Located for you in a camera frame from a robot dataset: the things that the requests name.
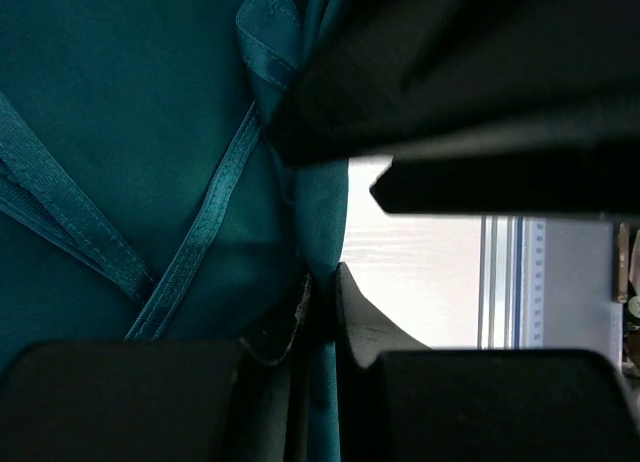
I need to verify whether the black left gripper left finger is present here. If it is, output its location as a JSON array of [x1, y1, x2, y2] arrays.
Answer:
[[1, 281, 312, 461]]

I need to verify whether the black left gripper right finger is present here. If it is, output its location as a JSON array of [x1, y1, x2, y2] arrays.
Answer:
[[335, 265, 639, 461]]

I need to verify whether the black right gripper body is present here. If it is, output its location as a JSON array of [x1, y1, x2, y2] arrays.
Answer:
[[267, 0, 639, 217]]

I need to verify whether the teal cloth napkin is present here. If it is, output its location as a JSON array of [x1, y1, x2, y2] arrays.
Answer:
[[1, 0, 348, 461]]

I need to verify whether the white slotted cable duct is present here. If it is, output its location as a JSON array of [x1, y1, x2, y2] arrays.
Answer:
[[521, 218, 546, 348]]

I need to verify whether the aluminium front rail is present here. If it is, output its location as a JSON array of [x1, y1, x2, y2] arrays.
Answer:
[[477, 216, 522, 350]]

